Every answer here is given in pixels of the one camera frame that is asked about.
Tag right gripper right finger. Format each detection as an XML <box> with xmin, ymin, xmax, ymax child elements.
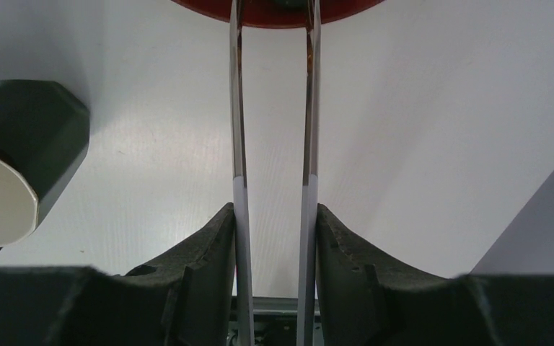
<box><xmin>316</xmin><ymin>205</ymin><xmax>554</xmax><ymax>345</ymax></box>

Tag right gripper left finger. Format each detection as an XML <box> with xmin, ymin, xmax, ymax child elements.
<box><xmin>0</xmin><ymin>203</ymin><xmax>236</xmax><ymax>345</ymax></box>

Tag metal tongs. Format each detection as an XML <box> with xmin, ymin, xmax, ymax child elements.
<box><xmin>229</xmin><ymin>0</ymin><xmax>322</xmax><ymax>345</ymax></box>

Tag black mug white inside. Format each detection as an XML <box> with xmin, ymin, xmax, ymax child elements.
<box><xmin>0</xmin><ymin>79</ymin><xmax>90</xmax><ymax>251</ymax></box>

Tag red round tray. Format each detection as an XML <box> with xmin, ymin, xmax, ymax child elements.
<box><xmin>174</xmin><ymin>0</ymin><xmax>382</xmax><ymax>29</ymax></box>

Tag black cookie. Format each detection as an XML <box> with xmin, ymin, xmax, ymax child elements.
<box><xmin>273</xmin><ymin>0</ymin><xmax>308</xmax><ymax>11</ymax></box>

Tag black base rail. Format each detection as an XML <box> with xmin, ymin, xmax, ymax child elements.
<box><xmin>226</xmin><ymin>296</ymin><xmax>325</xmax><ymax>346</ymax></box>

